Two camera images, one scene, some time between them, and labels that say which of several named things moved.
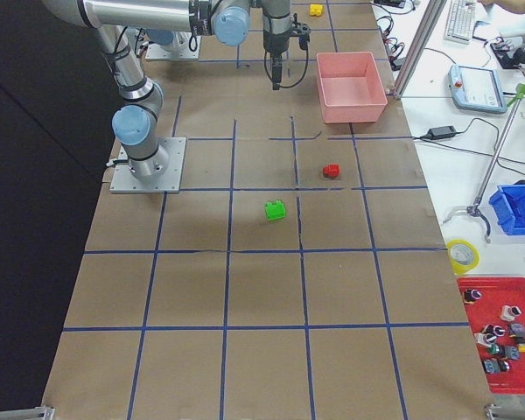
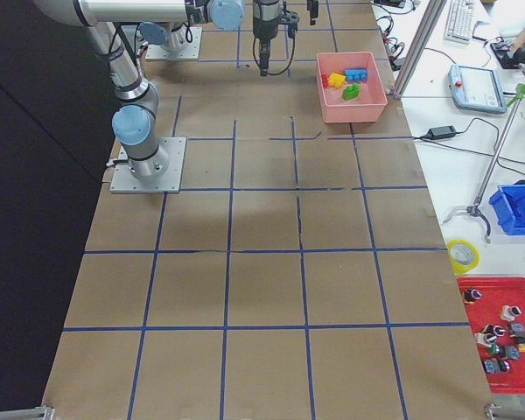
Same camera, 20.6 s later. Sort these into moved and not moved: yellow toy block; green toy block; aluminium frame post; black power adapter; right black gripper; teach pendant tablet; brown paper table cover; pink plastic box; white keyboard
Moved: green toy block; yellow toy block; right black gripper
Not moved: brown paper table cover; aluminium frame post; teach pendant tablet; white keyboard; black power adapter; pink plastic box
